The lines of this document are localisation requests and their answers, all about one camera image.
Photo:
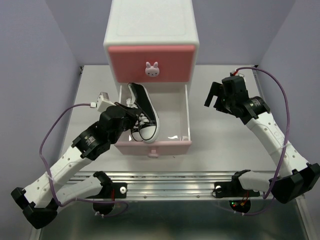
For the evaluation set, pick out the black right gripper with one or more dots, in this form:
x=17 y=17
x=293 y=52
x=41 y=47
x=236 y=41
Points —
x=215 y=90

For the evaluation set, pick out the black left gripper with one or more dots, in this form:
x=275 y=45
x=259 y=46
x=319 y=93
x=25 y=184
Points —
x=133 y=114

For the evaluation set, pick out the black sneaker back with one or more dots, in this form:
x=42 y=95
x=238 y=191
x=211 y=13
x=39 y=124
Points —
x=140 y=99

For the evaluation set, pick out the black sneaker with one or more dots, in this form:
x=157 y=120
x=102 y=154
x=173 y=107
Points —
x=140 y=99
x=135 y=132

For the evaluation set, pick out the light pink drawer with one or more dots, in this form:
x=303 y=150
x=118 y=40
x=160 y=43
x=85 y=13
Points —
x=171 y=104

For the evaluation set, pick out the pink front white drawer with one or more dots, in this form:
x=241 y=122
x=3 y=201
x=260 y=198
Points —
x=175 y=62

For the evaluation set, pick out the black sneaker front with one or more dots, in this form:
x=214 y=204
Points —
x=135 y=132

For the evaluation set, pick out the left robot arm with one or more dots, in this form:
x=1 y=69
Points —
x=40 y=200

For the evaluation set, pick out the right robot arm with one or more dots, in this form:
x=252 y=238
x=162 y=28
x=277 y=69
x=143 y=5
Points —
x=296 y=175

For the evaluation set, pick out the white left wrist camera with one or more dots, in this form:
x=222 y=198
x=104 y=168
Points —
x=102 y=103

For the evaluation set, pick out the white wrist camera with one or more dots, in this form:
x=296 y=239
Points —
x=102 y=103
x=237 y=73

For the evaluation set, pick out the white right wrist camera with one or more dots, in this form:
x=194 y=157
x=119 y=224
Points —
x=237 y=73

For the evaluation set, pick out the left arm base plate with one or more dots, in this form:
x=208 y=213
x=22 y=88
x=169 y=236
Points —
x=113 y=190

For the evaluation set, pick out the aluminium mounting rail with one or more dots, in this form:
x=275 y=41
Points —
x=158 y=186

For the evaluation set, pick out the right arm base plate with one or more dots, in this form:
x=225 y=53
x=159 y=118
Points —
x=231 y=189

